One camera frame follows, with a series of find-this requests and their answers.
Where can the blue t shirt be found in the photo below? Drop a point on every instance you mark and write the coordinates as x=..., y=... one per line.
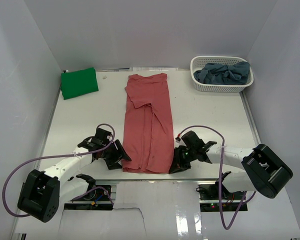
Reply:
x=223, y=74

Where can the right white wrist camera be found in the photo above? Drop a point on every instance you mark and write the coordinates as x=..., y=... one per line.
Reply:
x=179, y=140

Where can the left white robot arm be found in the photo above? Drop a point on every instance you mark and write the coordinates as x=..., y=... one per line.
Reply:
x=41, y=193

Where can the folded green t shirt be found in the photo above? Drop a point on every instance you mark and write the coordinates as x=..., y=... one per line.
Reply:
x=78, y=83

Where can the white plastic basket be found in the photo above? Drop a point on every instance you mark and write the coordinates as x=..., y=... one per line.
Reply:
x=198, y=62

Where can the red t shirt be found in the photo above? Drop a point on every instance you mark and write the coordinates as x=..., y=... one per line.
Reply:
x=148, y=136

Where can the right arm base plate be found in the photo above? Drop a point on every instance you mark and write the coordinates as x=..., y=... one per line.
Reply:
x=209, y=199

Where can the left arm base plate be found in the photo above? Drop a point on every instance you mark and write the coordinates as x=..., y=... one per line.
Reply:
x=96, y=200

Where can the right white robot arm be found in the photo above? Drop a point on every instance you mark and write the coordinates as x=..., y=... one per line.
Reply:
x=262, y=170

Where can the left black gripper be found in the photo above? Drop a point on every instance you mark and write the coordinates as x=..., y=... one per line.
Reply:
x=120, y=150

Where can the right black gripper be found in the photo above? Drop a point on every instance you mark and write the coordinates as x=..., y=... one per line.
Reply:
x=177, y=164

